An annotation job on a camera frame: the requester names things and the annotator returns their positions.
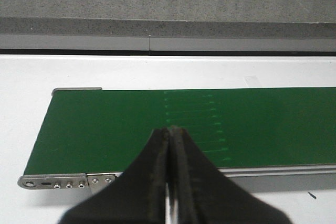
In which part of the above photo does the aluminium conveyor frame rail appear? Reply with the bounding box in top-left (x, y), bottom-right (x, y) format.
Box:
top-left (18, 164), bottom-right (335, 194)

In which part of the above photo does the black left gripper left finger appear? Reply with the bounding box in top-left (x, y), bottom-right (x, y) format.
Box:
top-left (60, 128), bottom-right (170, 223)

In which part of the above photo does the grey stone counter slab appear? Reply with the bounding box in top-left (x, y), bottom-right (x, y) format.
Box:
top-left (1, 0), bottom-right (335, 38)

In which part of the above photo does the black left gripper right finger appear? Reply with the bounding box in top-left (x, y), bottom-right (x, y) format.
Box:
top-left (170, 127), bottom-right (291, 223)

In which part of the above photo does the green conveyor belt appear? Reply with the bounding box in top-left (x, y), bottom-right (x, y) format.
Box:
top-left (24, 87), bottom-right (335, 175)

